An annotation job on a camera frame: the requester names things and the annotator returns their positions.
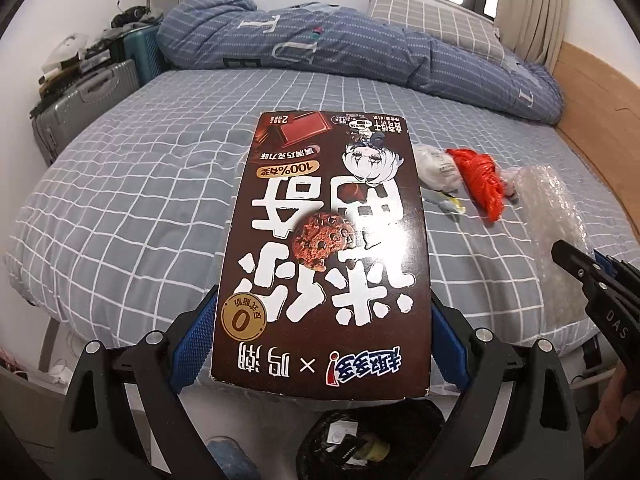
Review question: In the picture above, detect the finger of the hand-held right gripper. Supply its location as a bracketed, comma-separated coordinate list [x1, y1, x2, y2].
[551, 240, 608, 293]
[594, 251, 631, 278]

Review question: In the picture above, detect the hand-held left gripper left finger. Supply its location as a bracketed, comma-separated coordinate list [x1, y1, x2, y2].
[57, 285, 221, 480]

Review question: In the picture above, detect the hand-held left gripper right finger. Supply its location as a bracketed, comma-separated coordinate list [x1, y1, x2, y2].
[415, 292, 586, 480]

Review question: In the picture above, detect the clear bubble wrap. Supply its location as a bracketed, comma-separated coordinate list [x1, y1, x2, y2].
[515, 164, 601, 323]

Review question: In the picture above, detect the black waste bin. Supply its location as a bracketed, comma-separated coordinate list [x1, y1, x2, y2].
[302, 400, 446, 480]

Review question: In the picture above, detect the red plastic bag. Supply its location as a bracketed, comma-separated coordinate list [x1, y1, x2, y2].
[446, 147, 506, 222]

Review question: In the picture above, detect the pale yellow paper cup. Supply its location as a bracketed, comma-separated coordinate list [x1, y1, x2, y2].
[357, 440, 392, 463]

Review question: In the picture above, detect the small yellow wrapper scrap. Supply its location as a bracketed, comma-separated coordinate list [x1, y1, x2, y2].
[430, 192, 468, 216]

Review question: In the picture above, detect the small white box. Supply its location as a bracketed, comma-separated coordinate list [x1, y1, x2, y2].
[325, 421, 359, 447]

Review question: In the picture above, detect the black carton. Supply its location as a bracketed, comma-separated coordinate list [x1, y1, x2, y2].
[334, 432, 368, 462]

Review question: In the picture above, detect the brown cookie box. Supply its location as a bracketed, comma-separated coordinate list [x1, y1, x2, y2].
[210, 110, 432, 403]

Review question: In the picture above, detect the white face mask packet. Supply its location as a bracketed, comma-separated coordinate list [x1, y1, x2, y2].
[412, 143, 463, 194]

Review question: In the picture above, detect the person's right hand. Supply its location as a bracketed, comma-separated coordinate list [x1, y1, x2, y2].
[592, 362, 640, 441]

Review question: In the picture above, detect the blue cloth item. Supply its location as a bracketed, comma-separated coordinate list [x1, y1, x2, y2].
[207, 452, 247, 480]

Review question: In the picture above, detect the bed with grey checked sheet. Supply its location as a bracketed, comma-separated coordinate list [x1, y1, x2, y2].
[2, 67, 640, 361]

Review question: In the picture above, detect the beige curtain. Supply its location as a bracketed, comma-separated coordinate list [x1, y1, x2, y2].
[492, 0, 576, 76]

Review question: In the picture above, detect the grey suitcase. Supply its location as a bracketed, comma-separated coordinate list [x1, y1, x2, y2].
[32, 58, 138, 166]

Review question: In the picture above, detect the grey checked pillow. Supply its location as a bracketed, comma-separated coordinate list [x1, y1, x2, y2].
[367, 0, 506, 63]

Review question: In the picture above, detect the teal suitcase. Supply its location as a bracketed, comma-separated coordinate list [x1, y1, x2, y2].
[122, 25, 166, 86]

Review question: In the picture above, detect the dark clutter pile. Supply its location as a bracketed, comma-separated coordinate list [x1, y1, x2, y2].
[31, 35, 126, 111]

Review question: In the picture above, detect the blue striped quilt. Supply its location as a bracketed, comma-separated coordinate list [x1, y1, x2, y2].
[157, 0, 566, 126]

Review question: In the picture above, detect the white crumpled item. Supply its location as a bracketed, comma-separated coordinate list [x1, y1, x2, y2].
[42, 34, 87, 72]

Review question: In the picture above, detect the black cable tangle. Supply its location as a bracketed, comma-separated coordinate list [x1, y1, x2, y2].
[111, 4, 154, 29]

